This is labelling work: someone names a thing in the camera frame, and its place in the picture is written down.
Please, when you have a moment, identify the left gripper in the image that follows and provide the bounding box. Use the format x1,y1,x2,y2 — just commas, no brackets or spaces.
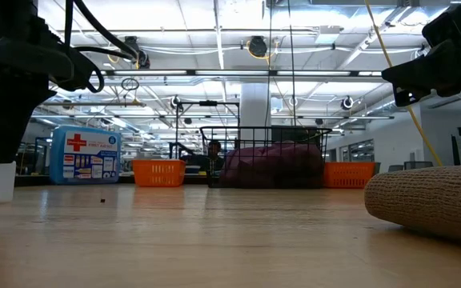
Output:
0,0,75,165

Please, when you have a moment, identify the brown bandage roll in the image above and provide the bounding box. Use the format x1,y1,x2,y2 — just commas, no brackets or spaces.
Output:
363,164,461,247

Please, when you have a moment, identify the black wire basket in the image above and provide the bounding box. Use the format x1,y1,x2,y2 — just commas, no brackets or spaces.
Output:
199,126,333,190

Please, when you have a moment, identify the maroon cloth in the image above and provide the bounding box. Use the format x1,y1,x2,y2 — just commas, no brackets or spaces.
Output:
218,142,324,189

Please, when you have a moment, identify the orange plastic bin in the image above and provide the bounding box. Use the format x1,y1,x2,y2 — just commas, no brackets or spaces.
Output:
322,161,377,190
131,158,186,188

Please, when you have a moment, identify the dark equipment rack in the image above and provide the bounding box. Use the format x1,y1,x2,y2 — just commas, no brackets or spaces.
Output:
17,138,54,176

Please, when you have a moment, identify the blue first aid kit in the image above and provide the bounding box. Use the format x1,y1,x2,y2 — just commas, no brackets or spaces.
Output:
49,125,122,186

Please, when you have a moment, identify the long ceiling light strip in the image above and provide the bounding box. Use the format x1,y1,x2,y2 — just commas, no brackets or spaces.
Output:
90,70,383,78
32,114,395,121

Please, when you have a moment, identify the black perforated panel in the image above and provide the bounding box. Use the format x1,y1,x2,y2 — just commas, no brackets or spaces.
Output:
282,126,320,143

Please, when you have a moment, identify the white building column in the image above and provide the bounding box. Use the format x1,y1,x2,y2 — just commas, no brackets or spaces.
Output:
239,82,273,129

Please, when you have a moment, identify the person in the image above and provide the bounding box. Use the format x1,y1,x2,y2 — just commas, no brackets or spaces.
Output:
182,139,226,177

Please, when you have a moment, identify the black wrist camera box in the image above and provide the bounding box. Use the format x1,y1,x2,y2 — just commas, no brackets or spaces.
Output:
56,50,106,94

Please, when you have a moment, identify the yellow cable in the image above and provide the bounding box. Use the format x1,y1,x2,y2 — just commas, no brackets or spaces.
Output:
364,0,443,167

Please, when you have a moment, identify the black cable ring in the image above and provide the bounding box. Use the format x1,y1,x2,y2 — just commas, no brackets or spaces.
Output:
120,77,140,92

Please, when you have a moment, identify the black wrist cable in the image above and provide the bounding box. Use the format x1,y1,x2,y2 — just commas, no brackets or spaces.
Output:
64,0,151,94

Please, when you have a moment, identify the thin black hanging cable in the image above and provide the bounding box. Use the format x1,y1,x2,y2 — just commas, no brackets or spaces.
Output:
267,0,274,127

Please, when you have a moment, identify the black background frame rig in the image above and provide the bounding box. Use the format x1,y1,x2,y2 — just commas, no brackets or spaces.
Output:
173,99,241,161

